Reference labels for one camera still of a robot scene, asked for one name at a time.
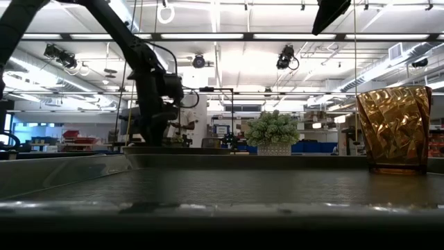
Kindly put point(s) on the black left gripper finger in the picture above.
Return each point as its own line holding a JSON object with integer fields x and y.
{"x": 163, "y": 132}
{"x": 147, "y": 133}

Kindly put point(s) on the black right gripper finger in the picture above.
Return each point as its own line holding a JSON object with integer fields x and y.
{"x": 329, "y": 14}

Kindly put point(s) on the amber faceted plastic cup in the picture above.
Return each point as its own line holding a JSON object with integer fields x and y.
{"x": 395, "y": 128}

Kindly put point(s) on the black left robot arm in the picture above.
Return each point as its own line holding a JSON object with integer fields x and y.
{"x": 114, "y": 31}

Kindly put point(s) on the black serving tray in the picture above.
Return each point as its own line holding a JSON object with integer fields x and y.
{"x": 222, "y": 187}

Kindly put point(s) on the person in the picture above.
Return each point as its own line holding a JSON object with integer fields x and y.
{"x": 185, "y": 121}

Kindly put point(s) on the blue framed sign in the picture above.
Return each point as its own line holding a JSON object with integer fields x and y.
{"x": 221, "y": 130}

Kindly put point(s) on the red storage bin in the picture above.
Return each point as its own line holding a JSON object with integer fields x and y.
{"x": 71, "y": 133}
{"x": 86, "y": 140}

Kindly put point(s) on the potted green artificial succulent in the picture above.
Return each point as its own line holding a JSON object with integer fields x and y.
{"x": 272, "y": 130}

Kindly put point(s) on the blue storage bins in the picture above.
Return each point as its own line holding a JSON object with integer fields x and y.
{"x": 314, "y": 147}

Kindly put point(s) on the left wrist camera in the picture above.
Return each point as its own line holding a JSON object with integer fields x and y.
{"x": 173, "y": 87}

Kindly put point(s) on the round black hanging camera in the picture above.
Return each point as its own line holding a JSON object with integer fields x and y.
{"x": 198, "y": 61}

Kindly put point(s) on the silver ventilation duct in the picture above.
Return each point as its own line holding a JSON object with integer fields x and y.
{"x": 374, "y": 76}

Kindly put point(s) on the black overhead frame beam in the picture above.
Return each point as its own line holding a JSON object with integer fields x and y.
{"x": 222, "y": 37}

